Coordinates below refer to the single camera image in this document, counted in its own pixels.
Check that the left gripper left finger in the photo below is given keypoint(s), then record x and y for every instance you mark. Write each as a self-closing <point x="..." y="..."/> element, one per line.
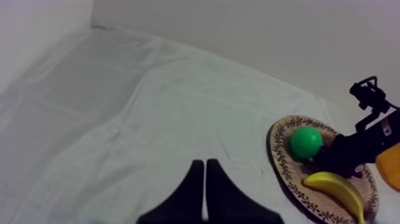
<point x="184" y="200"/>

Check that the yellow toy banana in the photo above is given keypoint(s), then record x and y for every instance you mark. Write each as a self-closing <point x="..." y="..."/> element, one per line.
<point x="339" y="187"/>

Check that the green toy pear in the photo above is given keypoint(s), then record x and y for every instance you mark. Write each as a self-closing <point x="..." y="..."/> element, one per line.
<point x="305" y="142"/>

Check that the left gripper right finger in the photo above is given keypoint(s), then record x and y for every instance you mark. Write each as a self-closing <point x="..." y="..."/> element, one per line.
<point x="228" y="200"/>

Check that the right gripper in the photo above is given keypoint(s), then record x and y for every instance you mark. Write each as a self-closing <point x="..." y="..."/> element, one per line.
<point x="353" y="150"/>

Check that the round wooden board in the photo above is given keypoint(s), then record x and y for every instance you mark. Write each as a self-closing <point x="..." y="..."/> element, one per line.
<point x="293" y="175"/>

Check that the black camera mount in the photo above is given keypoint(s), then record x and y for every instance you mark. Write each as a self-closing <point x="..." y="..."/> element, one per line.
<point x="370" y="97"/>

